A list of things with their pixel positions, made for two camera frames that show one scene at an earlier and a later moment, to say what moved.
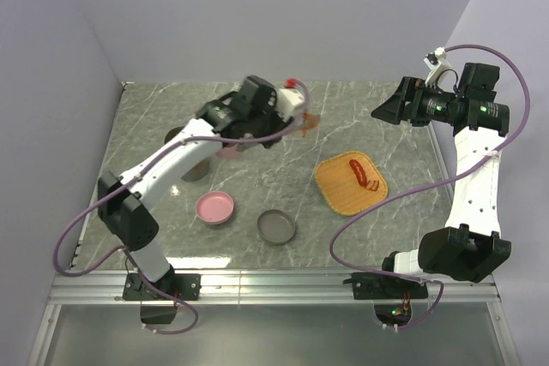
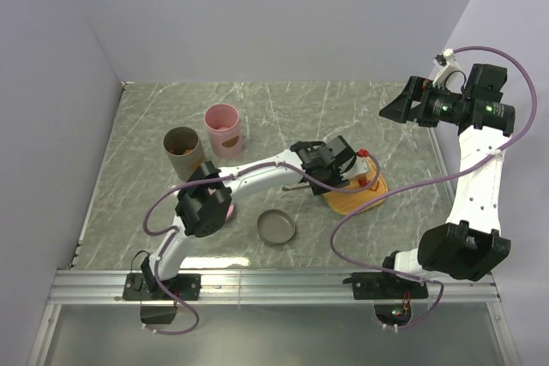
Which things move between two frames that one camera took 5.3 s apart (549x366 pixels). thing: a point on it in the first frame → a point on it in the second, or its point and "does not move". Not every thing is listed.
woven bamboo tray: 341,189 does not move
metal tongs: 301,111 → 304,184
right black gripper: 413,90 does not move
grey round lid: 276,226 does not move
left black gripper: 280,123 → 337,181
